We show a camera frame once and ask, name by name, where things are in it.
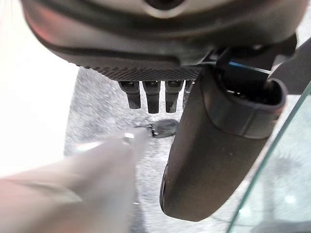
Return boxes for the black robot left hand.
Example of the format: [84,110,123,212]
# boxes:
[18,0,311,223]

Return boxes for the dark robot foot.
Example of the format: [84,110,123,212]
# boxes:
[136,118,178,139]

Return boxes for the silver robot leg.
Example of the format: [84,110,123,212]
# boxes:
[0,126,153,233]

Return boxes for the glass table with dark edge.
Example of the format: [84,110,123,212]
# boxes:
[227,37,311,233]

